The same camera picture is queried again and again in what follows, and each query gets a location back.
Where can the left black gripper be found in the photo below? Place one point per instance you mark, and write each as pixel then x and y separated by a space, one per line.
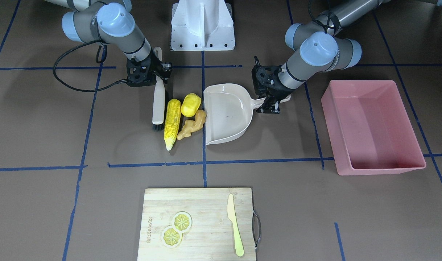
pixel 275 87

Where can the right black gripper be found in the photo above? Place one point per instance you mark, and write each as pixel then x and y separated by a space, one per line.
pixel 152 66

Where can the beige plastic dustpan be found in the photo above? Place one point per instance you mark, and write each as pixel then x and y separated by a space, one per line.
pixel 229 109

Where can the yellow toy corn cob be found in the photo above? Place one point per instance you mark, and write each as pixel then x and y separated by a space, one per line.
pixel 172 121

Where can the yellow toy lemon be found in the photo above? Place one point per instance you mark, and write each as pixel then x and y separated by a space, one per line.
pixel 190 105

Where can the toy ginger root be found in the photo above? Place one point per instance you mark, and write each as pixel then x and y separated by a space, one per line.
pixel 192 126

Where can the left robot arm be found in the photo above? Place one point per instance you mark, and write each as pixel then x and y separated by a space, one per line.
pixel 316 49

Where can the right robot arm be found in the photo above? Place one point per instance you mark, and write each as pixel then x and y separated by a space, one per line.
pixel 109 22

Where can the pink plastic bin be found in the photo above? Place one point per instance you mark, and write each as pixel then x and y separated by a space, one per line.
pixel 369 128

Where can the yellow plastic knife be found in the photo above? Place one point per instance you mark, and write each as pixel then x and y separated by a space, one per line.
pixel 231 213

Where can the wooden cutting board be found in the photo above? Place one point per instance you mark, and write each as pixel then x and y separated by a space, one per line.
pixel 191 224

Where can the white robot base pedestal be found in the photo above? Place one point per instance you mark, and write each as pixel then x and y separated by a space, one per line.
pixel 202 25

